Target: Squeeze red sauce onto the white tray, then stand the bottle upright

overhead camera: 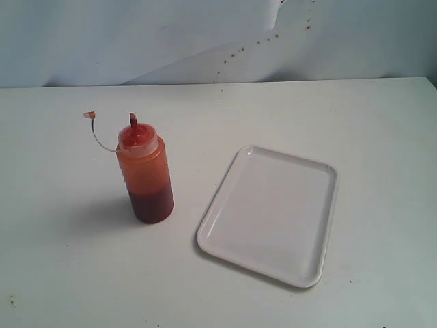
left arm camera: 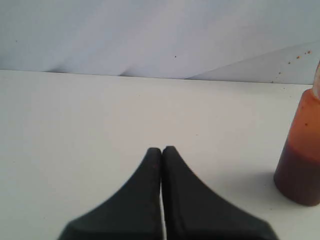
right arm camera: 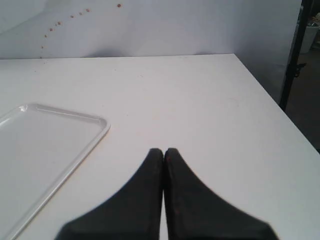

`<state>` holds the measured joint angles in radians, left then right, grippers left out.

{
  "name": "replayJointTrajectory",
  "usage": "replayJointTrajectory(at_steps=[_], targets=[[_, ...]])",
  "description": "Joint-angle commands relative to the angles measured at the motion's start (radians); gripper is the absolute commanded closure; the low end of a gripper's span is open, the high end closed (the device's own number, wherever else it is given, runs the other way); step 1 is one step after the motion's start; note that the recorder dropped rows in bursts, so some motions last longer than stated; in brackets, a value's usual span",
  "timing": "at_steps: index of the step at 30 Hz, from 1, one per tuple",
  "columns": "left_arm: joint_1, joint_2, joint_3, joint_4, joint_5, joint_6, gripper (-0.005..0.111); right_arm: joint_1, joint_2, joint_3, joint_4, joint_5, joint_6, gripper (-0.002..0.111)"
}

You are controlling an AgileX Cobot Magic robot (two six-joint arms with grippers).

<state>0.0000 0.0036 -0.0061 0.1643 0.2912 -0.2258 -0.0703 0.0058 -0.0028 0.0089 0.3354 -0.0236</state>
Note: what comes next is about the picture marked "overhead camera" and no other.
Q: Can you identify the white rectangular plastic tray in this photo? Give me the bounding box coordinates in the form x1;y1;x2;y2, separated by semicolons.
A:
196;146;339;288

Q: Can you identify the red sauce squeeze bottle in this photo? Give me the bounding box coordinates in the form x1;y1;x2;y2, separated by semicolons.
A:
96;113;174;224

